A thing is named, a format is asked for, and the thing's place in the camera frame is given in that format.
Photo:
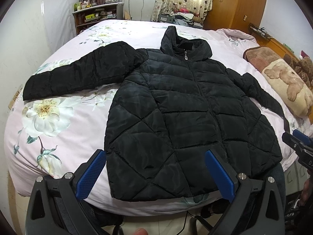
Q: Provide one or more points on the pink floral bed cover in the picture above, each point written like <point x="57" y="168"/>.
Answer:
<point x="54" y="136"/>

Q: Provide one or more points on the clothes pile by window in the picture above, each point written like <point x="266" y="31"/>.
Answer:
<point x="181" y="18"/>

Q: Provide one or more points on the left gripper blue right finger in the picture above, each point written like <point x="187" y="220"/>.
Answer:
<point x="223" y="175"/>

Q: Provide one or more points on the black puffer jacket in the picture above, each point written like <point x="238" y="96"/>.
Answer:
<point x="173" y="104"/>

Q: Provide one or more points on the wooden headboard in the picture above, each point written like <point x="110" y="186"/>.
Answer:
<point x="264" y="39"/>

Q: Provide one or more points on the orange wooden wardrobe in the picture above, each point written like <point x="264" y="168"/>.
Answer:
<point x="234" y="14"/>

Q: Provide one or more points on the brown teddy bear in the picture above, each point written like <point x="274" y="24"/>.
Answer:
<point x="302" y="67"/>

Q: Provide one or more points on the dark wooden shelf unit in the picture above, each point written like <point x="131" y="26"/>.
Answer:
<point x="90" y="16"/>

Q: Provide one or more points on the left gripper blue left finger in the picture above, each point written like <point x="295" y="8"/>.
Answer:
<point x="87" y="174"/>

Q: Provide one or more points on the brown bear print blanket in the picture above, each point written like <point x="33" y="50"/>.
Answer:
<point x="282" y="78"/>

